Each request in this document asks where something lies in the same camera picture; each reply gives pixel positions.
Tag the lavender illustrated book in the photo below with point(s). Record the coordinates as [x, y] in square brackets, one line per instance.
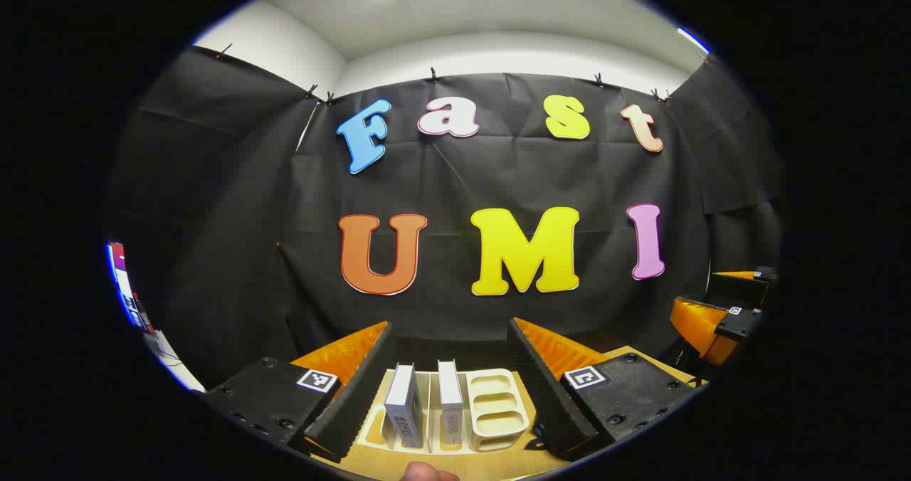
[404, 403]

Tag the white board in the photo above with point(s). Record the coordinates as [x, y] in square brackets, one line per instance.
[174, 363]

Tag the colourful printed board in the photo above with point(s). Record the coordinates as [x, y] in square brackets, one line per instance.
[124, 282]

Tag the white plastic bookshelf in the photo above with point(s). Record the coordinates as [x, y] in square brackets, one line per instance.
[498, 410]

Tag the black backdrop cloth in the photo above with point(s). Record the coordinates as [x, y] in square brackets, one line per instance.
[498, 175]

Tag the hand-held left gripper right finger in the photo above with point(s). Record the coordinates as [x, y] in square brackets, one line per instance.
[544, 395]

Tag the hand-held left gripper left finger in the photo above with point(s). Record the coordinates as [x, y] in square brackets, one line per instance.
[356, 403]

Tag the white book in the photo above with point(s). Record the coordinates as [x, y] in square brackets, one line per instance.
[450, 399]

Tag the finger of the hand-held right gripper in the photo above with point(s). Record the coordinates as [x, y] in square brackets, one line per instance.
[701, 328]
[744, 282]

